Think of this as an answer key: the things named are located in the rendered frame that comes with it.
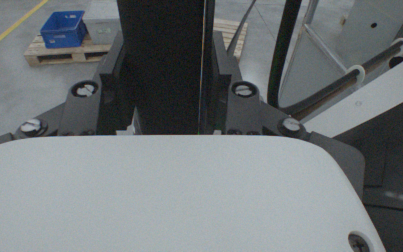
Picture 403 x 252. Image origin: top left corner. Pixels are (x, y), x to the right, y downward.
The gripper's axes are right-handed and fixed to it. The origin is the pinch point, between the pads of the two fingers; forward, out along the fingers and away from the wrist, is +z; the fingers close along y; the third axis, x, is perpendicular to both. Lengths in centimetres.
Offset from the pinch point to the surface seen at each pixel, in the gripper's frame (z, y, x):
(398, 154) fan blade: -0.5, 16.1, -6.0
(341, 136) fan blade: 6.2, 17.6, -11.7
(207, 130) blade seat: 18.1, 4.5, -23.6
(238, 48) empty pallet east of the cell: 257, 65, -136
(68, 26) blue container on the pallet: 309, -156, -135
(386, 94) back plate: 21.6, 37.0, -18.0
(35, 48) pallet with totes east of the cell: 252, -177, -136
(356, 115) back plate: 20.8, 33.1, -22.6
